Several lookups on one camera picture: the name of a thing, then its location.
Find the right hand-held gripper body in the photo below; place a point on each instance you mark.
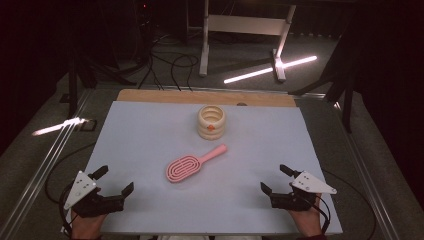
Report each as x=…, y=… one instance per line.
x=290, y=201

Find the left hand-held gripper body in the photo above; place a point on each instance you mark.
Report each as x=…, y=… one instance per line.
x=96, y=205

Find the pink hairbrush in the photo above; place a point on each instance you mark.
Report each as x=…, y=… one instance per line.
x=213, y=154

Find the person's left hand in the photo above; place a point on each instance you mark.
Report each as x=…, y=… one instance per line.
x=86, y=228

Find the person's right hand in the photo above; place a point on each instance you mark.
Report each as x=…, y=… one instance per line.
x=308, y=221

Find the small black floor plate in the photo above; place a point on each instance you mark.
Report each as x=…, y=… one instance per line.
x=89, y=125

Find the light blue mat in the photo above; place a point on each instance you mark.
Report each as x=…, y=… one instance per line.
x=140, y=140

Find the cream ribbed cup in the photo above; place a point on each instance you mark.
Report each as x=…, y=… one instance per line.
x=206, y=133

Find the black stand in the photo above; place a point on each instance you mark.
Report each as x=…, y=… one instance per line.
x=348, y=106
x=72, y=86

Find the dark equipment rack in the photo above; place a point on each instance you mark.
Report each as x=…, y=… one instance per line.
x=145, y=20

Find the aluminium rail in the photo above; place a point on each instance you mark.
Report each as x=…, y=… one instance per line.
x=368, y=176
x=45, y=168
x=233, y=90

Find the white desk frame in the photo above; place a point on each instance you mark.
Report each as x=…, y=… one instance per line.
x=246, y=25

